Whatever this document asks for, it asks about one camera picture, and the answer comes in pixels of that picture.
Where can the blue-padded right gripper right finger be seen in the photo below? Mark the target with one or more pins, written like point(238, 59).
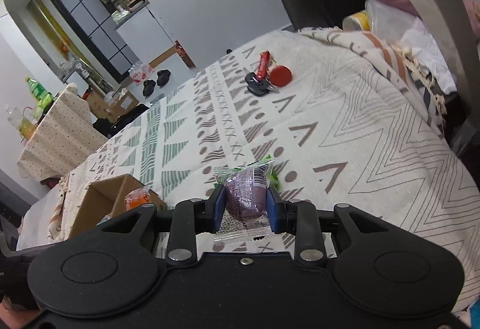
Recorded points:
point(276, 211)

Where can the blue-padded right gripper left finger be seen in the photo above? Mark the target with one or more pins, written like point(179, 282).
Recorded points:
point(215, 208)

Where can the purple snack packet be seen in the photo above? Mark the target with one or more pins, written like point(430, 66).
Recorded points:
point(245, 218)

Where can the person's hand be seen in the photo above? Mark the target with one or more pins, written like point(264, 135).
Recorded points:
point(14, 316)

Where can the green snack packet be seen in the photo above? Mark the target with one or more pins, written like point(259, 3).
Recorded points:
point(222, 173)

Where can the orange snack packet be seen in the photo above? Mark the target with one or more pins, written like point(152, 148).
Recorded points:
point(137, 197)

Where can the cardboard box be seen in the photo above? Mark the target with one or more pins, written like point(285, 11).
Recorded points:
point(102, 198)

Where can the patterned bed blanket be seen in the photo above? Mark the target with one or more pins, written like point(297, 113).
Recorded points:
point(350, 127)

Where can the left black slipper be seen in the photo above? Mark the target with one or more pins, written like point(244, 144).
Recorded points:
point(148, 87)

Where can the black slipper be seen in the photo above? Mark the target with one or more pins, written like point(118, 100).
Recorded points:
point(148, 87)
point(163, 77)

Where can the right black slipper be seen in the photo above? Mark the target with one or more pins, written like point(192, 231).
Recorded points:
point(163, 77)

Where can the table with dotted cloth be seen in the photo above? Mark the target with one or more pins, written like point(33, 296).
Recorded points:
point(63, 139)

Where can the white cabinet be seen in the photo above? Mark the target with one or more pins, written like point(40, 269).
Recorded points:
point(145, 36)

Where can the green soda bottle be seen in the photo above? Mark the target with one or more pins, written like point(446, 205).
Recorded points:
point(40, 94)

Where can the yellow cup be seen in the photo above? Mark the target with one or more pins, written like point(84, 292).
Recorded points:
point(356, 22)

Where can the clear juice bottle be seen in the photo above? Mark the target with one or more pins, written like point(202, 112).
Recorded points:
point(23, 125)

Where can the black framed glass door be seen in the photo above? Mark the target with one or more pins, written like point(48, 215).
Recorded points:
point(94, 26)

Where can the red round keychain tag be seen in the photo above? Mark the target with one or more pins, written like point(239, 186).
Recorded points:
point(280, 76)

